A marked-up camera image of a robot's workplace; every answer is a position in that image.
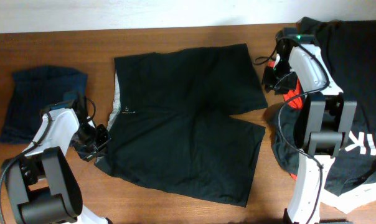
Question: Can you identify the black shorts patterned waistband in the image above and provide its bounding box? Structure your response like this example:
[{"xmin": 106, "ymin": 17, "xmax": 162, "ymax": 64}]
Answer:
[{"xmin": 95, "ymin": 44, "xmax": 268, "ymax": 207}]

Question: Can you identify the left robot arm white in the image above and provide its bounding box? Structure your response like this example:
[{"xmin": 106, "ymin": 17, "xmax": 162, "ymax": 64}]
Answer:
[{"xmin": 0, "ymin": 96, "xmax": 111, "ymax": 224}]

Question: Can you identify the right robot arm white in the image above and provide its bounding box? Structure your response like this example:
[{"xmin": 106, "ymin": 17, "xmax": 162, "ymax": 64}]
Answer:
[{"xmin": 262, "ymin": 27, "xmax": 357, "ymax": 223}]

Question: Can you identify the red garment in pile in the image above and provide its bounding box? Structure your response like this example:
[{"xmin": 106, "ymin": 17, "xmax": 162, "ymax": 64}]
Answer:
[{"xmin": 267, "ymin": 61, "xmax": 304, "ymax": 110}]

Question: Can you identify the folded navy blue garment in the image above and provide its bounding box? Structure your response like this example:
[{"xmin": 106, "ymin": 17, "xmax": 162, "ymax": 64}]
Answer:
[{"xmin": 0, "ymin": 65, "xmax": 88, "ymax": 144}]

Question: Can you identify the black t-shirt on pile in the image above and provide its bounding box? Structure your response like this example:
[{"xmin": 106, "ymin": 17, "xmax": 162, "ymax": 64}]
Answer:
[{"xmin": 299, "ymin": 17, "xmax": 376, "ymax": 133}]

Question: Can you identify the black garment white lettering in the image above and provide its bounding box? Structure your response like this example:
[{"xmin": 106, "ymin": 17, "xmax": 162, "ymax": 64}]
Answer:
[{"xmin": 270, "ymin": 104, "xmax": 376, "ymax": 197}]

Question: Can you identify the white garment under pile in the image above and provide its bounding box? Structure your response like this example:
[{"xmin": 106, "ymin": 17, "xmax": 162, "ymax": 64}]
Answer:
[{"xmin": 321, "ymin": 183, "xmax": 376, "ymax": 214}]

